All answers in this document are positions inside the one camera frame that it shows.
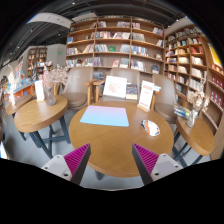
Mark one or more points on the round wooden right table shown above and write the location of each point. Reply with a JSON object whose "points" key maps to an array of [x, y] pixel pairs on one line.
{"points": [[200, 138]]}

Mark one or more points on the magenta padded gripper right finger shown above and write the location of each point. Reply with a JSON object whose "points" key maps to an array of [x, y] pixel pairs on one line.
{"points": [[152, 166]]}

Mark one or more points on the beige armchair right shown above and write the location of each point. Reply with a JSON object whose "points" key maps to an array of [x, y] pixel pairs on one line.
{"points": [[166, 100]]}

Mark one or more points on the beige armchair centre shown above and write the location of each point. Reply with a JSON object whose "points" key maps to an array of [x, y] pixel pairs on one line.
{"points": [[132, 76]]}

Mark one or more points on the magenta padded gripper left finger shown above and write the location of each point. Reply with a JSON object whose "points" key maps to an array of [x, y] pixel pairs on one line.
{"points": [[70, 167]]}

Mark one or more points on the round wooden table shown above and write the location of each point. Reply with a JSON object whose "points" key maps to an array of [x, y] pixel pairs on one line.
{"points": [[200, 138], [111, 146], [35, 116]]}

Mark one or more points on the blue pink gradient mouse pad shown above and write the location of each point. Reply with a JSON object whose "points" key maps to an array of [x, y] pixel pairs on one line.
{"points": [[107, 116]]}

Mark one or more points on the beige armchair left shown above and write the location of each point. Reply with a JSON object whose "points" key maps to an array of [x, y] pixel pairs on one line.
{"points": [[78, 89]]}

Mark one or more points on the white book with red print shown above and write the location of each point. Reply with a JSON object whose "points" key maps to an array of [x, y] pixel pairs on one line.
{"points": [[115, 86]]}

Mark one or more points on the white red sign stand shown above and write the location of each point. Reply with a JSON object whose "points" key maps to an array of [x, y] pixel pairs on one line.
{"points": [[146, 94]]}

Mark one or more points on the white card sign left table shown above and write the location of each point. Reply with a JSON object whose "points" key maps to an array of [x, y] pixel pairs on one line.
{"points": [[39, 90]]}

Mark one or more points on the small wooden table far left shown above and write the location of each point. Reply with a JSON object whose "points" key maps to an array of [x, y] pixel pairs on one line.
{"points": [[12, 109]]}

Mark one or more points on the wooden bookshelf right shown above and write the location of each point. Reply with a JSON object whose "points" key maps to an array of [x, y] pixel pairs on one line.
{"points": [[190, 61]]}

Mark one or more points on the round wooden left table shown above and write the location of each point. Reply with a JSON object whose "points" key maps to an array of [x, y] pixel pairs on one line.
{"points": [[35, 116]]}

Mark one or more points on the glass vase with dried flowers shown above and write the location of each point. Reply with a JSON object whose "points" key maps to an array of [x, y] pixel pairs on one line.
{"points": [[52, 78]]}

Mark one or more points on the glass vase dried flowers right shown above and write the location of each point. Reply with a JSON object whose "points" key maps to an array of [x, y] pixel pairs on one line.
{"points": [[200, 102]]}

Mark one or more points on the distant wooden bookshelf left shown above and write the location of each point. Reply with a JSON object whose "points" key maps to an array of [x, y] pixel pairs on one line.
{"points": [[36, 59]]}

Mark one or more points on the beige armchair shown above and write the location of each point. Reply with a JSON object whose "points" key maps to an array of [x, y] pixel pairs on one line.
{"points": [[78, 89], [132, 76], [166, 100]]}

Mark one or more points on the round wooden centre table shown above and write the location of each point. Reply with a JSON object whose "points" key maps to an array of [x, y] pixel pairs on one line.
{"points": [[111, 146]]}

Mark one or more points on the large wooden bookshelf centre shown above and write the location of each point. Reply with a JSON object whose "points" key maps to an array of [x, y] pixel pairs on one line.
{"points": [[117, 41]]}

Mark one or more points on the dark covered book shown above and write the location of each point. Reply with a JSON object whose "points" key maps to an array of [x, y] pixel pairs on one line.
{"points": [[131, 91]]}

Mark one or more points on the stack of books right table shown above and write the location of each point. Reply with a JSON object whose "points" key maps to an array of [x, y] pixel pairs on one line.
{"points": [[181, 111]]}

